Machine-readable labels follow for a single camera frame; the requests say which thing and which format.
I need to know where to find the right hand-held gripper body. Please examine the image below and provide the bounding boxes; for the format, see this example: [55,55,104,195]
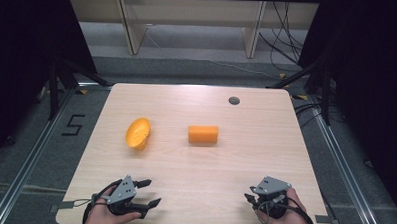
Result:
[251,175,292,219]

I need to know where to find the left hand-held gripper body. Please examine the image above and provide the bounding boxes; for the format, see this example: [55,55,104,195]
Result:
[99,174,151,220]

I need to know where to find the orange plastic bowl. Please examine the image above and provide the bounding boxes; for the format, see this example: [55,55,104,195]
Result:
[124,116,152,151]

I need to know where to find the orange cylinder block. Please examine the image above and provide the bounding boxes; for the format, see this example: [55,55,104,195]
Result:
[186,124,220,147]

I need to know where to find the person's left hand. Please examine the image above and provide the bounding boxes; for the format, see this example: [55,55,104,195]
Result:
[83,184,144,224]

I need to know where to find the person's right hand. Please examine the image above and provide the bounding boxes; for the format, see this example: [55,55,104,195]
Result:
[254,186,314,224]

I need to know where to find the black tripod stand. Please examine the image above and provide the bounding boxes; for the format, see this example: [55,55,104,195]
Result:
[45,56,113,123]
[265,56,334,127]

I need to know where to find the black curtain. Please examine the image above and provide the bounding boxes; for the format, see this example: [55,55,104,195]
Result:
[0,0,102,171]
[292,0,397,215]

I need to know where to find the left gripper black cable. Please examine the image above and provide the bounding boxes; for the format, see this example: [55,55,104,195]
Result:
[82,177,124,224]

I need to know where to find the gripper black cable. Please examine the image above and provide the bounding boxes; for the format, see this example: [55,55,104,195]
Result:
[82,177,124,224]
[276,196,319,224]

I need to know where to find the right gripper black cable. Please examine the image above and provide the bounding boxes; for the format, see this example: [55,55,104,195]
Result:
[276,196,319,224]

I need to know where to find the grey table edge bracket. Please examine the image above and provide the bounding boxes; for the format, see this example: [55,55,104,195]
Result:
[48,200,85,216]
[314,214,341,224]

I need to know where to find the metal floor rail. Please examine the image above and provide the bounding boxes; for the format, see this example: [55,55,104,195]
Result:
[303,95,390,224]
[0,81,75,224]

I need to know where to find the black cables beside table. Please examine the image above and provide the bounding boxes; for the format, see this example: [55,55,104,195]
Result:
[291,100,325,129]

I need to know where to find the black floor cables bundle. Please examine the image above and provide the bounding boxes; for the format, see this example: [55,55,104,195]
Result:
[257,0,306,66]

